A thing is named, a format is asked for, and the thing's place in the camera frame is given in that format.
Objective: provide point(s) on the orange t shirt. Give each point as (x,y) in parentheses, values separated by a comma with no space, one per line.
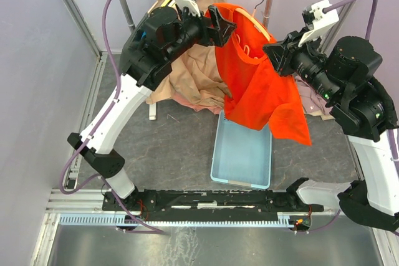
(258,95)

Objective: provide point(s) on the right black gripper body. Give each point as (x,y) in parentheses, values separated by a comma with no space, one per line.
(306,60)

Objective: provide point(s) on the beige t shirt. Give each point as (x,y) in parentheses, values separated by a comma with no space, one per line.
(195,76)

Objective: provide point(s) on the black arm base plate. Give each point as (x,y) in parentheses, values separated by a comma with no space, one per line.
(213,206)

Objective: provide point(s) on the light blue plastic basket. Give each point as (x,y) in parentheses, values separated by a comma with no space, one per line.
(241,156)

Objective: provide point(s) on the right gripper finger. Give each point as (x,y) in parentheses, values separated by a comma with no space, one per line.
(285,68)
(278,55)

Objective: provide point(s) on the orange plastic hanger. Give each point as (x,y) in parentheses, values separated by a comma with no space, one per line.
(251,17)

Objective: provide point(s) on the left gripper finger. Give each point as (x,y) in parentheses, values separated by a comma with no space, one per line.
(221,36)
(219,23)

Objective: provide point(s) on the lilac t shirt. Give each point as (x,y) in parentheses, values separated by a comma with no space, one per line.
(312,103)

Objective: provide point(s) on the cream folded t shirt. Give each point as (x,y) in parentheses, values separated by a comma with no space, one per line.
(325,117)

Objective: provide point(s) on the pink t shirt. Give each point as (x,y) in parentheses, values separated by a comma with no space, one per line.
(182,101)

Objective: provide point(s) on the aluminium frame rail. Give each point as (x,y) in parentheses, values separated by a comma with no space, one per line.
(78,200)

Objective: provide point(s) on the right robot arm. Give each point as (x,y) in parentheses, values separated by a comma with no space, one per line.
(366,114)

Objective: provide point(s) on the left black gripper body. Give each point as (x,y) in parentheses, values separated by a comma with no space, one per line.
(194,31)

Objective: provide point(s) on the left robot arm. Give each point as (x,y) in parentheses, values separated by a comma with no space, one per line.
(162,37)

